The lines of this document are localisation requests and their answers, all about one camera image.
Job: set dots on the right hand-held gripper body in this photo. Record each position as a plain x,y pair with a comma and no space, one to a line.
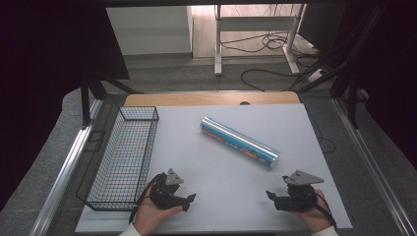
300,200

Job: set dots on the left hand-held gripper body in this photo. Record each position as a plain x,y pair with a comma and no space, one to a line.
164,195

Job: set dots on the person's right hand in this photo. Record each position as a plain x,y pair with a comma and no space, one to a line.
318,216

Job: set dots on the person's left hand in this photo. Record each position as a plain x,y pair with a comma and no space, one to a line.
147,216

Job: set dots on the white table mat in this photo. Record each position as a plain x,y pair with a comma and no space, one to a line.
226,193

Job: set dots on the person's right white sleeve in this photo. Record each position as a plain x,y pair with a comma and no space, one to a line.
326,232

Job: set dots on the person's white sleeve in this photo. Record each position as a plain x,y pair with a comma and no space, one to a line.
130,231
326,232

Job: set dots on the person's left white sleeve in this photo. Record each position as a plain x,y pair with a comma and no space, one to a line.
130,231

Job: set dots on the black metal stand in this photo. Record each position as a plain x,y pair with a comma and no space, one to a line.
352,101
86,101

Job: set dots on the white power strip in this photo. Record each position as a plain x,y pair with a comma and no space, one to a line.
316,75

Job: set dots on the dark curtain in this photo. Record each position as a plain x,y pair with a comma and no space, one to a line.
390,72
39,82

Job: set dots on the white cabinet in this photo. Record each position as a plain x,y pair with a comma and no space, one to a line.
150,31

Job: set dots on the aluminium rail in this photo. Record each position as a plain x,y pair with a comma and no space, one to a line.
373,164
65,170

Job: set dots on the white metal desk frame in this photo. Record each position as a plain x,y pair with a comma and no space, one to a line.
217,39

